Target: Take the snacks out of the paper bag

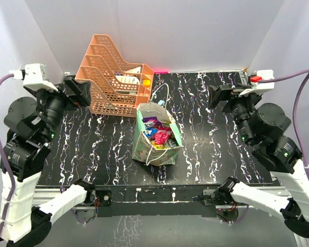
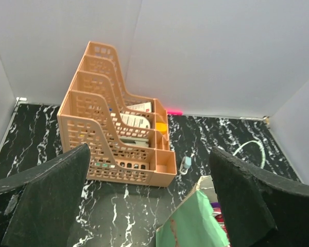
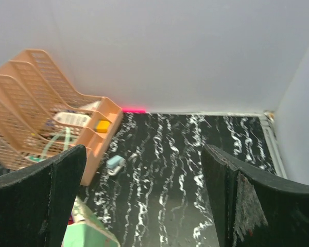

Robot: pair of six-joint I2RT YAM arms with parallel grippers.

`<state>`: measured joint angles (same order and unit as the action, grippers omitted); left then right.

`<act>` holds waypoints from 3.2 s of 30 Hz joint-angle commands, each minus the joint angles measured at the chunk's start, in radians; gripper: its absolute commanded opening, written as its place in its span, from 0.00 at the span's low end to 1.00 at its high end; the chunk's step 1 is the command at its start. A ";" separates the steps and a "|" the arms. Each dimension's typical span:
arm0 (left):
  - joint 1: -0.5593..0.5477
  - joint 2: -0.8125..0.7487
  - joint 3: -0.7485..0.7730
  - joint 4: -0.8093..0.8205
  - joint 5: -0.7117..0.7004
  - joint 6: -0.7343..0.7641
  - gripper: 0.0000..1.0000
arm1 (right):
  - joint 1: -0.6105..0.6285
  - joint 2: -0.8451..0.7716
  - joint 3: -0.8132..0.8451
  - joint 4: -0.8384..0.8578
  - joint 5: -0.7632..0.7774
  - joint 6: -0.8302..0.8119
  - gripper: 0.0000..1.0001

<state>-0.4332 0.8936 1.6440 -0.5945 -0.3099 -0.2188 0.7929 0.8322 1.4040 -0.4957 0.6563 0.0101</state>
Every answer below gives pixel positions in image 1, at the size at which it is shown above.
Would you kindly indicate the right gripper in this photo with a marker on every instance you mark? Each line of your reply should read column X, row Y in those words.
column 222, row 92

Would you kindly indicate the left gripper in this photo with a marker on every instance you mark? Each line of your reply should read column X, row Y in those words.
column 81, row 95

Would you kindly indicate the pink red snack packet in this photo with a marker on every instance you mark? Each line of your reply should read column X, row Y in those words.
column 162, row 135

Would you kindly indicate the green patterned paper bag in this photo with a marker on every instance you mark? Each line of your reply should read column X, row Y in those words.
column 142, row 149

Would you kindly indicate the purple Fox's candy bag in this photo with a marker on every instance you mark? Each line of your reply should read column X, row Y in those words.
column 151, row 122

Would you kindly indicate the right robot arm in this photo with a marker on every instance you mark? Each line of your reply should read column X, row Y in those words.
column 263, row 128

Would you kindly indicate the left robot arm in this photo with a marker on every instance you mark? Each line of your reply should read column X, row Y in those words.
column 32, row 122

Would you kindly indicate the orange plastic file organizer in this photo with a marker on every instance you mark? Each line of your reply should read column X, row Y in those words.
column 100, row 65

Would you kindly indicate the white papers in organizer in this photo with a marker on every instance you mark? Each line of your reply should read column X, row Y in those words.
column 131, row 79

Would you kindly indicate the light blue padlock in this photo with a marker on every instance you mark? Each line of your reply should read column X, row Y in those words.
column 161, row 102

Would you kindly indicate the yellow sticky notes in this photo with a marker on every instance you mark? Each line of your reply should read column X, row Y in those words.
column 146, row 83

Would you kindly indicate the blue snack packet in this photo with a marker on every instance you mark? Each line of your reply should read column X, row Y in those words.
column 150, row 133

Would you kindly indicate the yellow snack packet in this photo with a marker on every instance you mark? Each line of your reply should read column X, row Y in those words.
column 160, row 146

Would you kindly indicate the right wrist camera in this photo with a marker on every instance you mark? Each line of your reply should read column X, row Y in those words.
column 258, row 84

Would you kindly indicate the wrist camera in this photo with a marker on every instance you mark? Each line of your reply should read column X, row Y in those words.
column 258, row 84
column 34, row 77

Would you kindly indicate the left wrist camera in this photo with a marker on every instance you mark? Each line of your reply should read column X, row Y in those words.
column 34, row 77

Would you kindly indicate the black front mounting rail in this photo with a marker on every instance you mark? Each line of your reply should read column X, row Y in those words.
column 153, row 200

